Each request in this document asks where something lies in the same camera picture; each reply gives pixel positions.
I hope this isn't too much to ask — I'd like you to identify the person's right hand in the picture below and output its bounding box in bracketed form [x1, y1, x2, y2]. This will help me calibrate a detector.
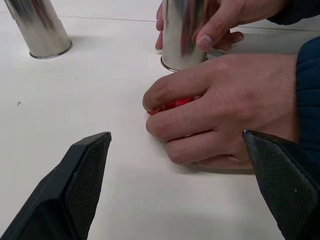
[154, 0, 293, 52]

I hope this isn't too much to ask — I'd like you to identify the shiny steel cup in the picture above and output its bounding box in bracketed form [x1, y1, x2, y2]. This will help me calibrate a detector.
[159, 0, 209, 72]
[3, 0, 74, 60]

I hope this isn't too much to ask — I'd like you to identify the small red object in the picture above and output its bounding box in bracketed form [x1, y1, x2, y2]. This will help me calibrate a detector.
[146, 96, 195, 116]

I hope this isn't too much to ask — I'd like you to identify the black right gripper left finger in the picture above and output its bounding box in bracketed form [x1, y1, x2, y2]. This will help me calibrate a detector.
[0, 131, 112, 240]

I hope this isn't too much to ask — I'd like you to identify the person's left hand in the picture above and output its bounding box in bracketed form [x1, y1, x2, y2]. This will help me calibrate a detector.
[141, 53, 300, 171]

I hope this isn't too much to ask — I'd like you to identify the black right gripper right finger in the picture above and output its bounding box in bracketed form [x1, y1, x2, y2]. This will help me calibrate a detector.
[241, 129, 320, 240]

